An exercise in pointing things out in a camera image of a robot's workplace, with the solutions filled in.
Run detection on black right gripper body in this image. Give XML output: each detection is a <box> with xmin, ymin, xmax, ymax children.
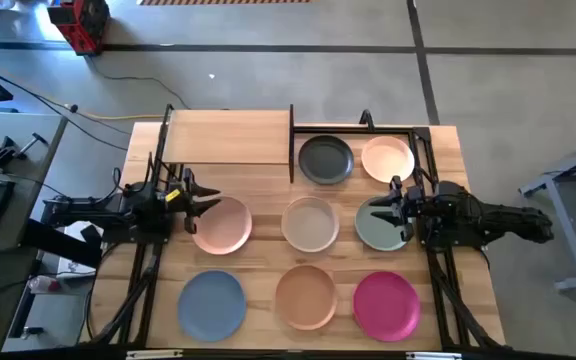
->
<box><xmin>389</xmin><ymin>174</ymin><xmax>426</xmax><ymax>243</ymax></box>

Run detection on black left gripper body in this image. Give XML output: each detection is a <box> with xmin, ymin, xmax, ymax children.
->
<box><xmin>166</xmin><ymin>167</ymin><xmax>202</xmax><ymax>236</ymax></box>

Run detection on pink plate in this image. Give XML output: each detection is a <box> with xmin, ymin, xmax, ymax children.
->
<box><xmin>191</xmin><ymin>195</ymin><xmax>253</xmax><ymax>256</ymax></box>

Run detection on dark grey plate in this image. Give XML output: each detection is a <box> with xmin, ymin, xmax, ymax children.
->
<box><xmin>297</xmin><ymin>134</ymin><xmax>356</xmax><ymax>186</ymax></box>

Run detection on pale beige plate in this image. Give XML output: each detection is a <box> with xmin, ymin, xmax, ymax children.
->
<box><xmin>280</xmin><ymin>195</ymin><xmax>341</xmax><ymax>254</ymax></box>

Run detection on magenta plate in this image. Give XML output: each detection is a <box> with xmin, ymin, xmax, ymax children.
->
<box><xmin>352</xmin><ymin>271</ymin><xmax>422</xmax><ymax>343</ymax></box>

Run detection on blue plate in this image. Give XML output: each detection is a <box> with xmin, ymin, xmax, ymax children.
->
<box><xmin>177</xmin><ymin>270</ymin><xmax>248</xmax><ymax>343</ymax></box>

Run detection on black metal rack shelf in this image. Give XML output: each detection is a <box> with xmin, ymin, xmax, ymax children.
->
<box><xmin>152</xmin><ymin>102</ymin><xmax>297</xmax><ymax>201</ymax></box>

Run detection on sage green plate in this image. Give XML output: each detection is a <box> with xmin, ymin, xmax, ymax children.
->
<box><xmin>354</xmin><ymin>196</ymin><xmax>412</xmax><ymax>253</ymax></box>

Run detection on light peach plate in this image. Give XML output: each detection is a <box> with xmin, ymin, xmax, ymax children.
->
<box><xmin>360</xmin><ymin>135</ymin><xmax>416</xmax><ymax>184</ymax></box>

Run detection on orange plate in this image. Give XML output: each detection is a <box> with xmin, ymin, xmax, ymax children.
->
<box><xmin>274</xmin><ymin>264</ymin><xmax>339</xmax><ymax>332</ymax></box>

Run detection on grey desk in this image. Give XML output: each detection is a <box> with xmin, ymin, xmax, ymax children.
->
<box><xmin>0</xmin><ymin>110</ymin><xmax>69</xmax><ymax>251</ymax></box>

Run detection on black desk clamp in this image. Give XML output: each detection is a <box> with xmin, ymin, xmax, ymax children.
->
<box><xmin>0</xmin><ymin>132</ymin><xmax>49</xmax><ymax>169</ymax></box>

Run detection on red and black equipment cart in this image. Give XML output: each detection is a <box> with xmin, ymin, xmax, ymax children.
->
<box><xmin>46</xmin><ymin>0</ymin><xmax>112</xmax><ymax>56</ymax></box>

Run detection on black aluminium rig frame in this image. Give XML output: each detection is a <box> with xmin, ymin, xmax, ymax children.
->
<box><xmin>0</xmin><ymin>107</ymin><xmax>576</xmax><ymax>360</ymax></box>

